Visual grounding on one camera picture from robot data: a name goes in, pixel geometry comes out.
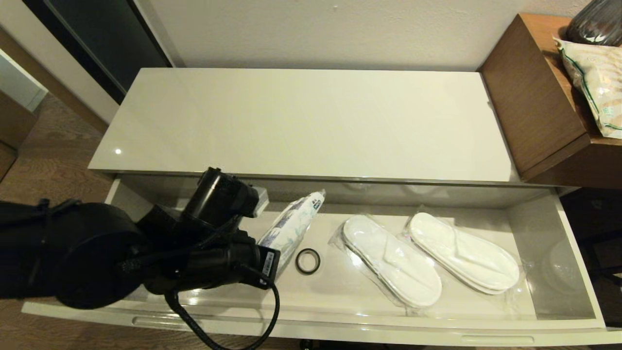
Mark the white blue tissue pack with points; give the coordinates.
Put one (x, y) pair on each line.
(296, 218)

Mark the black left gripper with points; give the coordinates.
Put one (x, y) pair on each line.
(238, 265)

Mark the white slippers in plastic wrap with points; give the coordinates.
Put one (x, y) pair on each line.
(393, 262)
(461, 253)

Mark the dark glass door panel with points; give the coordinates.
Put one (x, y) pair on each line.
(107, 39)

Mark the dark ribbed vase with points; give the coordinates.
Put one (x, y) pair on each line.
(597, 24)

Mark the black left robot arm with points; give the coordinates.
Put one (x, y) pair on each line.
(73, 253)

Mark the brown wooden side table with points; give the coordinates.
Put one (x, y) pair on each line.
(529, 97)

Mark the brown cabinet with white top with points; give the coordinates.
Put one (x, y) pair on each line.
(14, 116)

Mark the clear snack bag green trim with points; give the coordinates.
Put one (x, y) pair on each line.
(597, 78)

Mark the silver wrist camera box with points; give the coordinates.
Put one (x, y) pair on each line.
(260, 201)

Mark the glossy grey cabinet drawer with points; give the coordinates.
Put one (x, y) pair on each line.
(340, 301)

